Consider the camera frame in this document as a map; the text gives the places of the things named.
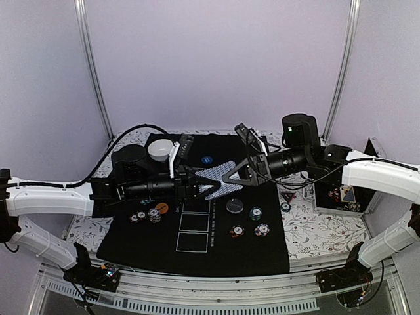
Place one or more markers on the spread teal poker chips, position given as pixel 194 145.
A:
pixel 147 201

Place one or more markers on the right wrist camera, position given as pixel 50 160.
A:
pixel 252 138

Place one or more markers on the black poker felt mat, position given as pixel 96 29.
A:
pixel 192 238

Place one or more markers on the orange chip pair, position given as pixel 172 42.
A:
pixel 138 217

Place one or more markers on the aluminium frame post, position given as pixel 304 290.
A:
pixel 83 25
pixel 351 30

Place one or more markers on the black dealer button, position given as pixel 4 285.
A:
pixel 234 206

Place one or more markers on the white ceramic bowl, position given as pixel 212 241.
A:
pixel 160 149

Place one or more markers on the aluminium poker case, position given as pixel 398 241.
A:
pixel 344 200

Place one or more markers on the teal poker chip stack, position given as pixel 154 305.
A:
pixel 256 213

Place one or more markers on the blue playing card deck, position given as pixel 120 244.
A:
pixel 216 174

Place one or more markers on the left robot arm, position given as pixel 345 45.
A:
pixel 133 178

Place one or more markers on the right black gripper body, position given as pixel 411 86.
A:
pixel 262 168

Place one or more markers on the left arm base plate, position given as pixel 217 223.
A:
pixel 105 277

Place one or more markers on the right aluminium frame post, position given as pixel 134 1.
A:
pixel 351 30

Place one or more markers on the black triangular chip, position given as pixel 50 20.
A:
pixel 287 196

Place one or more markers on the orange big blind button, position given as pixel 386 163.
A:
pixel 163 208

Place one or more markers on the front aluminium rail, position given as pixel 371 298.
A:
pixel 142 292

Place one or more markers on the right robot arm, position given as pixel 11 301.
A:
pixel 339 165

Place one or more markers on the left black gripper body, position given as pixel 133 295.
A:
pixel 182 193

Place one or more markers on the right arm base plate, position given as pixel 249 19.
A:
pixel 351 274

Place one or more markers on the blue small blind button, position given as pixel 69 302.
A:
pixel 207 160

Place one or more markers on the orange chip stack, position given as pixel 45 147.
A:
pixel 236 231

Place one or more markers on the left aluminium frame post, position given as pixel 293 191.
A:
pixel 83 25

